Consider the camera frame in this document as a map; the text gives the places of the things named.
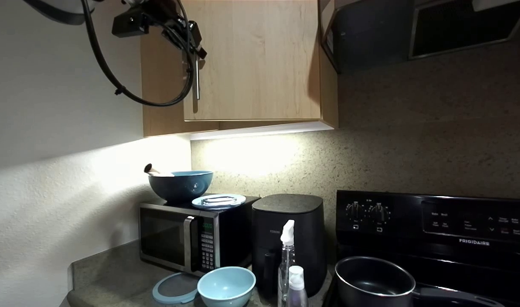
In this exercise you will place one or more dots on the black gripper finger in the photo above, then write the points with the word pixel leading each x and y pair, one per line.
pixel 198 44
pixel 179 37

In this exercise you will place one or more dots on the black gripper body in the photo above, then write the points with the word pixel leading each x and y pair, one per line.
pixel 165 15

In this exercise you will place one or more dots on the wooden cabinet door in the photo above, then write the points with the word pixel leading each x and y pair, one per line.
pixel 259 61
pixel 158 95

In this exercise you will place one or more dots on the under-cabinet light strip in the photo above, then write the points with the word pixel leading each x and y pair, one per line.
pixel 259 129

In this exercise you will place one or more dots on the wooden overhead cabinet body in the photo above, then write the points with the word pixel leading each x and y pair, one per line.
pixel 329 95

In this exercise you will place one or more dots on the dark blue bowl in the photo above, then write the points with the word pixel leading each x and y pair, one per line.
pixel 179 186

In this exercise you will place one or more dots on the light blue plate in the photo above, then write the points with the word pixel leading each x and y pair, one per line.
pixel 218 199

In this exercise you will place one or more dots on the steel range hood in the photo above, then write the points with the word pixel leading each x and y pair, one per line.
pixel 371 34

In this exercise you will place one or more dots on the black steel microwave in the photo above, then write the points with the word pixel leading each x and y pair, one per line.
pixel 167 238

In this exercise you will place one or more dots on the black air fryer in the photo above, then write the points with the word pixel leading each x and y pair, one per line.
pixel 303 238

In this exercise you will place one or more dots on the clear spray bottle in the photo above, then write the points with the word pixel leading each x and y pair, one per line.
pixel 284 266

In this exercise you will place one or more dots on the light blue bowl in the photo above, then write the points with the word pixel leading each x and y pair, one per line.
pixel 225 286

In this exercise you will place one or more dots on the blue rimmed container lid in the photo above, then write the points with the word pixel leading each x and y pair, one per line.
pixel 174 288

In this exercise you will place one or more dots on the small white capped bottle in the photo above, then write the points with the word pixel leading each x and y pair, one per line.
pixel 296 286

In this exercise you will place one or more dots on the black cooking pot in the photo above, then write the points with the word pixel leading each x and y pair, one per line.
pixel 371 281

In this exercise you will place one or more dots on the black electric stove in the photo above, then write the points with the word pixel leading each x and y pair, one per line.
pixel 469 226

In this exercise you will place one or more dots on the black frying pan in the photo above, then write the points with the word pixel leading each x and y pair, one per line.
pixel 457 296

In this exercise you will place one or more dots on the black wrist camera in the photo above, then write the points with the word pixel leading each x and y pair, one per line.
pixel 131 25

